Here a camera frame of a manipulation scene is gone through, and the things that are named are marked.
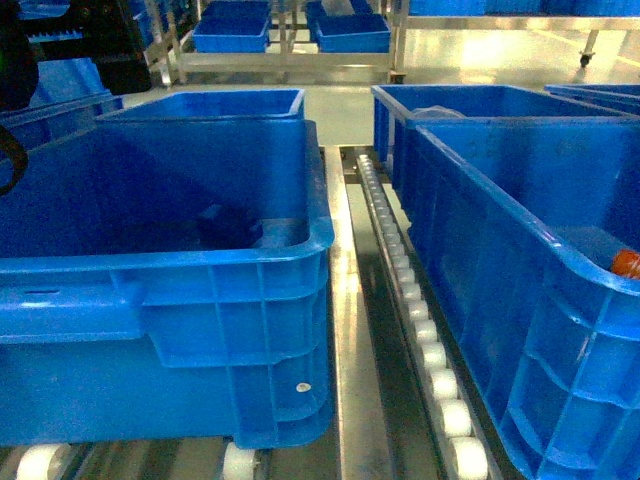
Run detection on orange cylindrical cap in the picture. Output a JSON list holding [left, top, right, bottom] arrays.
[[610, 249, 640, 280]]

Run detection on blue block part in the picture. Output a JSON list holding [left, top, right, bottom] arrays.
[[196, 204, 263, 250]]

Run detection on steel roller shelf rack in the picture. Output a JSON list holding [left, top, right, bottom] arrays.
[[0, 142, 506, 480]]

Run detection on blue crate left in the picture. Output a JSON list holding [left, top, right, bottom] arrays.
[[1, 120, 334, 449]]

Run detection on blue crate behind centre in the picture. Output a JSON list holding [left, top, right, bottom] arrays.
[[371, 85, 624, 166]]

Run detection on blue crate middle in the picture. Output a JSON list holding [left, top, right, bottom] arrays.
[[402, 117, 639, 479]]

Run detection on blue crate on floor rack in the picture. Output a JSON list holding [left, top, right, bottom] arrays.
[[193, 1, 272, 54]]

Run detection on blue crate far right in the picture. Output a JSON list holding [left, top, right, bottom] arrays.
[[544, 84, 639, 115]]

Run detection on steel wheeled cart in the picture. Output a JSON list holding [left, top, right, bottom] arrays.
[[388, 1, 639, 73]]

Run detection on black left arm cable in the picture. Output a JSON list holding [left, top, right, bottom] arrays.
[[0, 124, 30, 197]]

